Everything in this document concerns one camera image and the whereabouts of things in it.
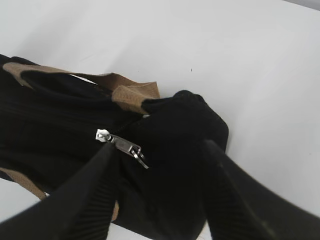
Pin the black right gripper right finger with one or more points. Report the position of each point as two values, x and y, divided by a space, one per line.
238 207

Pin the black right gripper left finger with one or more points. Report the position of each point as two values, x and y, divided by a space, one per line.
81 209

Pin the metal zipper pull with ring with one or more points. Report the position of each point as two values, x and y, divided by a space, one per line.
124 145

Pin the black tote bag tan handles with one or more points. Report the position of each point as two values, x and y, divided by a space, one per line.
48 123

